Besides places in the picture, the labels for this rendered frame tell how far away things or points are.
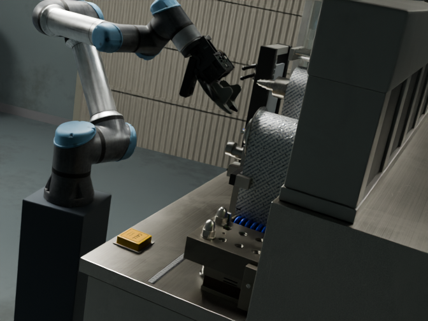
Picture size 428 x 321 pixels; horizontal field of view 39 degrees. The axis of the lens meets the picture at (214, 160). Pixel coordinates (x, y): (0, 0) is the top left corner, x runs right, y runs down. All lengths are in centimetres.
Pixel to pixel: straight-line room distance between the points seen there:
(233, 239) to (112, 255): 33
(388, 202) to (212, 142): 443
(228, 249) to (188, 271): 18
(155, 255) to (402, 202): 100
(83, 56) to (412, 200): 141
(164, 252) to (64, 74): 401
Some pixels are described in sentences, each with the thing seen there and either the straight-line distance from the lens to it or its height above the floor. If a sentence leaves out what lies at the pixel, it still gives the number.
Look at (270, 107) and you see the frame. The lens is 196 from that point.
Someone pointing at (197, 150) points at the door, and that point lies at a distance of 517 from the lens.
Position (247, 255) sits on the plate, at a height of 103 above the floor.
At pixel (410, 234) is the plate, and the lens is 65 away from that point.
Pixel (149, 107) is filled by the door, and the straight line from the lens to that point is 522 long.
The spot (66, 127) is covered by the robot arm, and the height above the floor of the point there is 112.
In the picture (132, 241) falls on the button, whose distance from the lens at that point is 165.
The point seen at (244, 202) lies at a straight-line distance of 160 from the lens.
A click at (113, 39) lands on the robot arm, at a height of 142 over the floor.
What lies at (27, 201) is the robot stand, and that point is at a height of 90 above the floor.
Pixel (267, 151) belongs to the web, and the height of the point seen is 123.
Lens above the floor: 167
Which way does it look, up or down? 18 degrees down
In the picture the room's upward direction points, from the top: 10 degrees clockwise
